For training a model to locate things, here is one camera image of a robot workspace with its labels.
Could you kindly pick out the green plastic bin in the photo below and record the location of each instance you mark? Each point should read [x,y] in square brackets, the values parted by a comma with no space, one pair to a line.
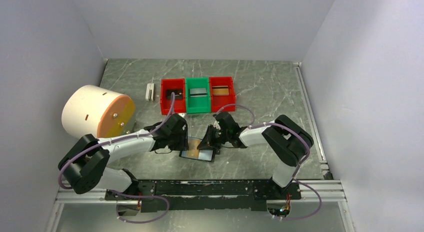
[197,105]

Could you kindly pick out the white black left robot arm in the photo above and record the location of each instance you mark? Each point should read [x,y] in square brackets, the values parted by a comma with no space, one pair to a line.
[85,166]

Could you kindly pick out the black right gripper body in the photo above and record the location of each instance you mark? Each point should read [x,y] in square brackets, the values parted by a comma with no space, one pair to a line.
[224,136]

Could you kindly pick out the white orange cylinder drum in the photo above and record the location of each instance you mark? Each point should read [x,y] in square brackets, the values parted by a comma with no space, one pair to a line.
[98,111]

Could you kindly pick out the black card in bin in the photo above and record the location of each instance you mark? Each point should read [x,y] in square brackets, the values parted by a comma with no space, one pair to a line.
[176,93]

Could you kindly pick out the small white clip block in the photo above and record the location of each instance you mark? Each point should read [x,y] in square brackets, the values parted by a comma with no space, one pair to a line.
[150,92]

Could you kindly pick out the gold card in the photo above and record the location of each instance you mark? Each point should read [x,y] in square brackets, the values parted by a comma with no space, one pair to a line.
[220,91]

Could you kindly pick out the silver card in bin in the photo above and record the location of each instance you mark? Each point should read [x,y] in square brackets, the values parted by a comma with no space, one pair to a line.
[198,92]

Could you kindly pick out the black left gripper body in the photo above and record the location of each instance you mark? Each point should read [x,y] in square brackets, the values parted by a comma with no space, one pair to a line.
[179,142]

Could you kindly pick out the orange card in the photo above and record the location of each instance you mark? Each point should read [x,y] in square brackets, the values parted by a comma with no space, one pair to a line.
[193,151]

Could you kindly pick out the black leather card holder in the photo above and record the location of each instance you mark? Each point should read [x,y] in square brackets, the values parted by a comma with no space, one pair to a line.
[207,155]

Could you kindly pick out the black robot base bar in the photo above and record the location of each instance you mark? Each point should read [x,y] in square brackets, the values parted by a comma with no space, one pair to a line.
[159,195]

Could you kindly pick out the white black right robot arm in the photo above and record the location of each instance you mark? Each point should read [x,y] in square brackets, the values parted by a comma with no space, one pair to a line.
[289,142]

